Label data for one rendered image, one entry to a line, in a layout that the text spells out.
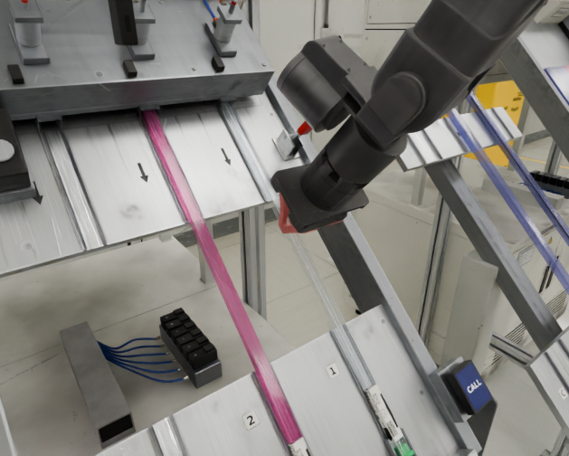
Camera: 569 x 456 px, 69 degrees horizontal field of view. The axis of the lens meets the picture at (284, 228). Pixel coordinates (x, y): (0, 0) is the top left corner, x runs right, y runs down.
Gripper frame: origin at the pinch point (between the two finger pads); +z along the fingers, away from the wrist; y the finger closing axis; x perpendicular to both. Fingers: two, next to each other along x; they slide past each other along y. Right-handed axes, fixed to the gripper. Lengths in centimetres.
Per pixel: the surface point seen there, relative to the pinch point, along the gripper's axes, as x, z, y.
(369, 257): 7.8, -0.4, -8.9
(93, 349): -0.8, 39.5, 21.9
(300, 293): -4, 132, -79
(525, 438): 73, 62, -86
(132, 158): -13.7, 1.0, 14.9
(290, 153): -9.9, 0.2, -5.9
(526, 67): -20, 0, -85
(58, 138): -17.7, 1.0, 21.7
